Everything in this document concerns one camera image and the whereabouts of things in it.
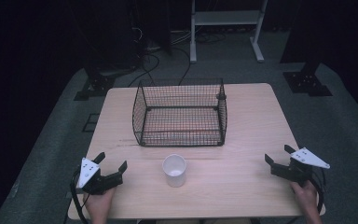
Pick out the white cup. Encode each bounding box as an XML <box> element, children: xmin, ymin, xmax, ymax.
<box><xmin>162</xmin><ymin>153</ymin><xmax>187</xmax><ymax>189</ymax></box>

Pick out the black wire mesh basket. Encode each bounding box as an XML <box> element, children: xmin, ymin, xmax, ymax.
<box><xmin>131</xmin><ymin>77</ymin><xmax>228</xmax><ymax>147</ymax></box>

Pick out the person's right hand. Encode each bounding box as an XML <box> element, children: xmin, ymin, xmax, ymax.
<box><xmin>289</xmin><ymin>179</ymin><xmax>324</xmax><ymax>224</ymax></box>

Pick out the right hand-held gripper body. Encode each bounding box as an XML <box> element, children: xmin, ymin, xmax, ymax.
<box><xmin>269</xmin><ymin>147</ymin><xmax>331</xmax><ymax>185</ymax></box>

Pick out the white metal stand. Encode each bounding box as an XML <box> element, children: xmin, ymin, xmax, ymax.
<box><xmin>189</xmin><ymin>0</ymin><xmax>269</xmax><ymax>64</ymax></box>

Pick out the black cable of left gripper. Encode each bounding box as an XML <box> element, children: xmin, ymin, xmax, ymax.
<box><xmin>69</xmin><ymin>169</ymin><xmax>91</xmax><ymax>224</ymax></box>

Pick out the person's left hand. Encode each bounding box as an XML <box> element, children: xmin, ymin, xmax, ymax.
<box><xmin>83</xmin><ymin>187</ymin><xmax>117</xmax><ymax>224</ymax></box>

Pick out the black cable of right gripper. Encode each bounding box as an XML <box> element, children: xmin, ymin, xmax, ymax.
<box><xmin>309</xmin><ymin>167</ymin><xmax>327</xmax><ymax>215</ymax></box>

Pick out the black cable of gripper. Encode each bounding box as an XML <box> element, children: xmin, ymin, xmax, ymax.
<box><xmin>309</xmin><ymin>167</ymin><xmax>327</xmax><ymax>215</ymax></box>
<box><xmin>69</xmin><ymin>169</ymin><xmax>91</xmax><ymax>224</ymax></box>

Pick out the black stand base plate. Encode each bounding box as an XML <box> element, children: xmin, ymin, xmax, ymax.
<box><xmin>282</xmin><ymin>70</ymin><xmax>334</xmax><ymax>97</ymax></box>
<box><xmin>74</xmin><ymin>73</ymin><xmax>117</xmax><ymax>102</ymax></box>

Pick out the black floor cable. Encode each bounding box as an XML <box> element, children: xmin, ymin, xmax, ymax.
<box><xmin>128</xmin><ymin>52</ymin><xmax>161</xmax><ymax>88</ymax></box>
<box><xmin>171</xmin><ymin>46</ymin><xmax>192</xmax><ymax>87</ymax></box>

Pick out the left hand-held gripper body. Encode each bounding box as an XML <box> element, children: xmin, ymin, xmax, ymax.
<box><xmin>76</xmin><ymin>157</ymin><xmax>124</xmax><ymax>196</ymax></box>

